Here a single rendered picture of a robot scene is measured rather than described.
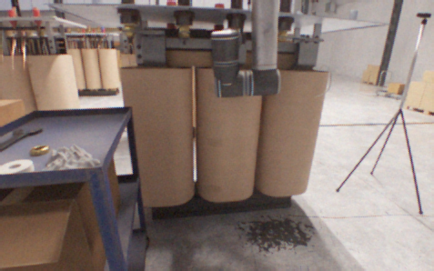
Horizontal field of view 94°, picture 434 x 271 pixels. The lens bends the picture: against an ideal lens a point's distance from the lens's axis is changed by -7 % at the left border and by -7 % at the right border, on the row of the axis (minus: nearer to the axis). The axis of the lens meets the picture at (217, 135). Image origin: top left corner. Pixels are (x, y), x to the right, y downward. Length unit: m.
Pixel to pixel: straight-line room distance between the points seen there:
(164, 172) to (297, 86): 0.96
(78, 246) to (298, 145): 1.28
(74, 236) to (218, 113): 0.91
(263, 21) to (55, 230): 0.88
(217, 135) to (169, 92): 0.38
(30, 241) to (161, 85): 0.89
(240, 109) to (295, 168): 0.59
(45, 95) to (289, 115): 2.83
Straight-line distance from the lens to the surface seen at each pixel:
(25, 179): 0.62
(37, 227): 0.63
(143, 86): 1.24
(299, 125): 1.47
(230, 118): 1.29
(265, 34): 0.91
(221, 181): 1.45
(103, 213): 0.62
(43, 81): 3.30
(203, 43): 1.31
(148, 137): 1.30
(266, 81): 0.92
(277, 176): 1.58
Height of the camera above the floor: 1.15
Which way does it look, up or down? 20 degrees down
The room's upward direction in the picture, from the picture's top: 1 degrees clockwise
